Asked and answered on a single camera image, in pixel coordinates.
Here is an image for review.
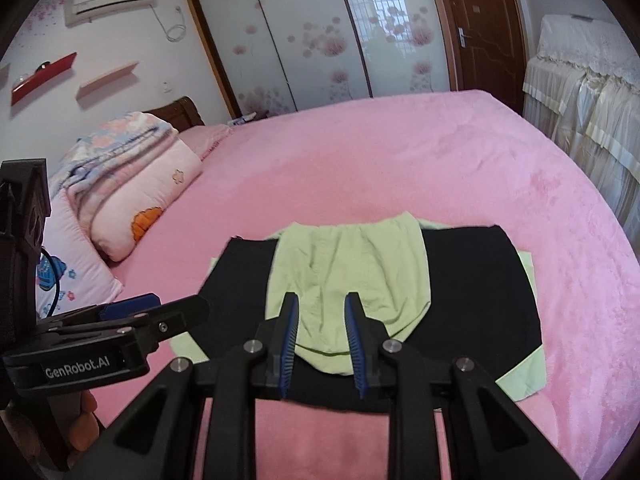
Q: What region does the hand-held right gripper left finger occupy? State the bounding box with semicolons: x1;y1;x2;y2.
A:
87;291;301;480

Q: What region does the green and black hooded jacket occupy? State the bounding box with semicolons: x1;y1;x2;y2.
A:
170;211;547;413

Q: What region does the lace covered furniture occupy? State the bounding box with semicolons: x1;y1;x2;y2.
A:
522;14;640;226

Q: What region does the white air conditioner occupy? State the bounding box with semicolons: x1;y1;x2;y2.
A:
64;0;157;27

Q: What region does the pale pink embroidered pillow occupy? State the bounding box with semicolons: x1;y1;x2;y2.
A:
35;195;124;318

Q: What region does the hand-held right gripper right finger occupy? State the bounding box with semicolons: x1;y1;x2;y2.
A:
344;292;581;480

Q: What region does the pink quilt with orange flower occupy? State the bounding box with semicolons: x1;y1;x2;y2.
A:
80;139;203;262

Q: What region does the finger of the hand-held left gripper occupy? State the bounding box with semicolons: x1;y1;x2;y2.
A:
36;292;162;332
125;294;211;347

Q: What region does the white air conditioner cable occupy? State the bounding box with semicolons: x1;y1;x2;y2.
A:
149;4;187;42

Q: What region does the dark wooden headboard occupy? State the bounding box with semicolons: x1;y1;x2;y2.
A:
142;96;207;128

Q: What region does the small white box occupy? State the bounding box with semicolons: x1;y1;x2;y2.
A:
227;112;271;126

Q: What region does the floral sliding door wardrobe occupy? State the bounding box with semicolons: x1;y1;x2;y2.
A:
181;0;453;118

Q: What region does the folded floral quilt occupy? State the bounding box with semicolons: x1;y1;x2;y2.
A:
50;112;180;198

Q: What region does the person's left hand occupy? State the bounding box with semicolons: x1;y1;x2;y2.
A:
67;389;104;454

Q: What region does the brown wooden door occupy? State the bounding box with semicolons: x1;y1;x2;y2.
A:
432;0;531;116

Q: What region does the pink wall shelf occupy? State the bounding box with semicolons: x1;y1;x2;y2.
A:
76;61;140;101

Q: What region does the black cable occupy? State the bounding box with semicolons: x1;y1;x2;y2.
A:
37;244;65;318

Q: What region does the red wall shelf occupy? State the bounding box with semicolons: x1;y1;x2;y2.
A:
11;51;78;107

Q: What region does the bed with pink blanket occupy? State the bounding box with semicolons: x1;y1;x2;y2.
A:
92;89;640;480

